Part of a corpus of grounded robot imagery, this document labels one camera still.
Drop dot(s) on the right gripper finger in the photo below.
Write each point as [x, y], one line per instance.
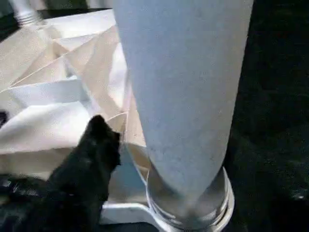
[79, 181]

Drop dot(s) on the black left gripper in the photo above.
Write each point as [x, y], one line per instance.
[19, 187]

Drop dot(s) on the white plastic table top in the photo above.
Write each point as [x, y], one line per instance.
[60, 108]

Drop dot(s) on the white plastic table leg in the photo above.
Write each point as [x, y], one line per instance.
[26, 13]
[183, 84]

